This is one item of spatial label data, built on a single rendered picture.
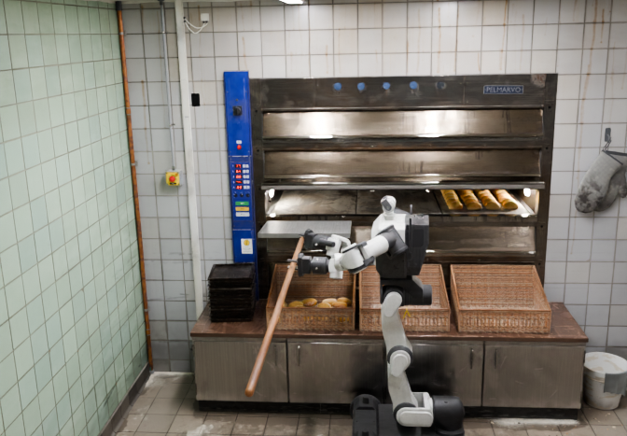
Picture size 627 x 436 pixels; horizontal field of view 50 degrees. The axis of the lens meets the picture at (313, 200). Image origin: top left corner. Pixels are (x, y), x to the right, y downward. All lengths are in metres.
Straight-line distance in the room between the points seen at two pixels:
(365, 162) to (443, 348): 1.27
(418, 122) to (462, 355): 1.48
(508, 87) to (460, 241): 1.05
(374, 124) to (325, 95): 0.37
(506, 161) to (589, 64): 0.76
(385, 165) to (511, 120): 0.84
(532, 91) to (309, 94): 1.41
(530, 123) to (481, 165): 0.40
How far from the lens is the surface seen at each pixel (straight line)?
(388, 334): 3.75
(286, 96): 4.37
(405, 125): 4.35
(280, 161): 4.43
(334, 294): 4.56
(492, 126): 4.41
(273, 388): 4.38
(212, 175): 4.52
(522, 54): 4.41
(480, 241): 4.58
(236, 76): 4.36
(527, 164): 4.51
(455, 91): 4.37
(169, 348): 5.03
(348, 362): 4.25
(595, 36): 4.53
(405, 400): 3.94
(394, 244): 3.32
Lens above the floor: 2.38
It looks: 14 degrees down
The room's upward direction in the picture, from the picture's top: 1 degrees counter-clockwise
